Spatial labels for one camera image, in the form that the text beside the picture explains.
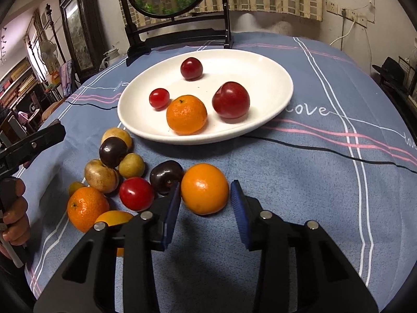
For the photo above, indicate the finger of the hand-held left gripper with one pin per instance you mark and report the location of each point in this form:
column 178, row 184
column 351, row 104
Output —
column 42, row 141

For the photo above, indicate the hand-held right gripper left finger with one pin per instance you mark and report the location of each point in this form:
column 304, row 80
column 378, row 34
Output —
column 171, row 216

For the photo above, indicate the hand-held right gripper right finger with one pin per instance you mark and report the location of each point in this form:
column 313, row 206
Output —
column 239, row 216

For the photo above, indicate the bright red round fruit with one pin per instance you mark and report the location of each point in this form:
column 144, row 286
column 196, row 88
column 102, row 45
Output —
column 136, row 193

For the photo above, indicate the dark purple plum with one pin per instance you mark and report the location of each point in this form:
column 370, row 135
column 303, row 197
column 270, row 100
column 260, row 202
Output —
column 164, row 175
column 112, row 151

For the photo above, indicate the large orange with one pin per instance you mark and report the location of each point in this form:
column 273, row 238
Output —
column 205, row 189

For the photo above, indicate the yellow-orange citrus fruit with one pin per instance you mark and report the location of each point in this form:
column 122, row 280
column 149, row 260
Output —
column 114, row 218

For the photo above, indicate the tiny yellow fruit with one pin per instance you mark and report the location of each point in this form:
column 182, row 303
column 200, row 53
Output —
column 75, row 188

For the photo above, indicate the small green-yellow fruit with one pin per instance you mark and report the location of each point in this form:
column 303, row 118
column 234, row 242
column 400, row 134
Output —
column 133, row 166

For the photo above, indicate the brownish yellow fruit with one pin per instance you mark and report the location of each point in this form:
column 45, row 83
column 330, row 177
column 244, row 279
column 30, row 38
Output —
column 101, row 176

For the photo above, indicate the pale yellow round fruit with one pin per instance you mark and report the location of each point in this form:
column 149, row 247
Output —
column 122, row 134

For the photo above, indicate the mandarin orange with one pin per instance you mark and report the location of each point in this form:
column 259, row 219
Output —
column 87, row 208
column 186, row 114

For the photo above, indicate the white oval plate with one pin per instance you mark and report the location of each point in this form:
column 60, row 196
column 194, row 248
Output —
column 228, row 68

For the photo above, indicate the person's left hand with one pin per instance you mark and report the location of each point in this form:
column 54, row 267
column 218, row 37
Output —
column 18, row 221

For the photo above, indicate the bookshelf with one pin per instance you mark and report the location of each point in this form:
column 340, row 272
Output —
column 16, row 84

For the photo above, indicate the blue striped tablecloth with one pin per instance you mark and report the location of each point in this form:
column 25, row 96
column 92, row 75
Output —
column 293, row 176

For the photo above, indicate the purple cloth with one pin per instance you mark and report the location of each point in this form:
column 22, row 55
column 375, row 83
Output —
column 66, row 73

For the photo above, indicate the white standing fan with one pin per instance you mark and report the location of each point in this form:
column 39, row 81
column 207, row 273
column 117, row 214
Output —
column 49, row 50

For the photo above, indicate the white jug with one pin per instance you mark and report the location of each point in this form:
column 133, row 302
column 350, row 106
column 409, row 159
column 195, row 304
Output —
column 110, row 56

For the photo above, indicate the dark wooden framed panel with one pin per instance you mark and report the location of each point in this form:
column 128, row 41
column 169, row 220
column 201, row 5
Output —
column 76, row 32

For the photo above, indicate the large red plum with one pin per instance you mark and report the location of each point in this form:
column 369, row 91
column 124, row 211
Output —
column 231, row 100

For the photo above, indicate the red cherry tomato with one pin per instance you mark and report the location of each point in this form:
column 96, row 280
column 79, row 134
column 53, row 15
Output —
column 159, row 98

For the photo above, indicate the small dark red plum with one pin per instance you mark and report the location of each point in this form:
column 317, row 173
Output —
column 191, row 68

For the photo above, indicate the round embroidered screen black stand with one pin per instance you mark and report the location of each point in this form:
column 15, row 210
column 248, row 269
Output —
column 182, row 36

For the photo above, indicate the black hat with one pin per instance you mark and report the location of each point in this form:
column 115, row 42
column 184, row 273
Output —
column 391, row 70

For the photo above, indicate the wall socket strip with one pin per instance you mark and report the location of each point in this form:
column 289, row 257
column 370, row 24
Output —
column 352, row 16

